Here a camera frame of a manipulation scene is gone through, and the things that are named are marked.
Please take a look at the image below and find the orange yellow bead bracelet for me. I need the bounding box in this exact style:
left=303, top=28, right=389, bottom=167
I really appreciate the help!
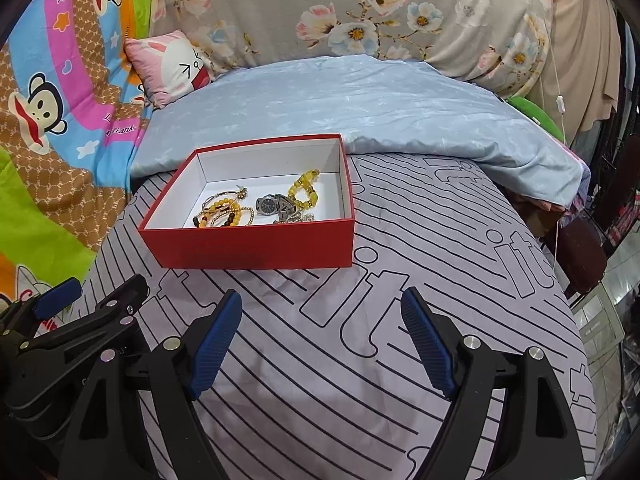
left=196, top=198, right=244, bottom=229

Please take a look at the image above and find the gold bangle bracelet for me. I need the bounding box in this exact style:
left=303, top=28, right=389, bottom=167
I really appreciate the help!
left=199, top=186, right=249, bottom=221

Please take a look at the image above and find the silver rhinestone pendant necklace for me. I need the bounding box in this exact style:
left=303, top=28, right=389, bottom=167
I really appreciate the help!
left=271, top=195, right=317, bottom=226

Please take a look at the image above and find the yellow amber chunky bracelet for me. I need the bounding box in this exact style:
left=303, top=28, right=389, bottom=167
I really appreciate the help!
left=285, top=167, right=322, bottom=212

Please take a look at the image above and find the silver wrist watch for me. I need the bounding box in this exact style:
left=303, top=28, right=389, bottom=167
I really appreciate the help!
left=255, top=194, right=281, bottom=216

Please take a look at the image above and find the red cardboard box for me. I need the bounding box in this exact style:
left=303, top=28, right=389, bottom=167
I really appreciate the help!
left=139, top=133, right=355, bottom=270

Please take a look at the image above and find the grey striped bed sheet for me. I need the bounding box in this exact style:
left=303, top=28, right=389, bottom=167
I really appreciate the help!
left=70, top=154, right=597, bottom=479

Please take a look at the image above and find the colourful monkey cartoon blanket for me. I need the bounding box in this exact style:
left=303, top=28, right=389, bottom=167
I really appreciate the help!
left=1, top=0, right=151, bottom=306

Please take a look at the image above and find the pink rabbit pillow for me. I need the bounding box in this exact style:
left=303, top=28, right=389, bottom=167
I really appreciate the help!
left=125, top=30, right=214, bottom=108

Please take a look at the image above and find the green plastic object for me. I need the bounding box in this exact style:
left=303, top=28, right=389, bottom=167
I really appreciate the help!
left=506, top=96, right=566, bottom=143

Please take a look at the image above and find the light blue quilt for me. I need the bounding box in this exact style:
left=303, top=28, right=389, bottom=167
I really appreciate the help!
left=130, top=55, right=590, bottom=207

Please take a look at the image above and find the beige curtain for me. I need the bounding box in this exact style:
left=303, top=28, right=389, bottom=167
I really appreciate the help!
left=527, top=0, right=622, bottom=143

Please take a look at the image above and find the grey floral duvet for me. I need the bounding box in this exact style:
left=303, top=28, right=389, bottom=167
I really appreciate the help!
left=150, top=0, right=553, bottom=98

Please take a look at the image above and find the white cord with switch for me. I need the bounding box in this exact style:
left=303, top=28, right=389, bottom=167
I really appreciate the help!
left=546, top=0, right=569, bottom=261

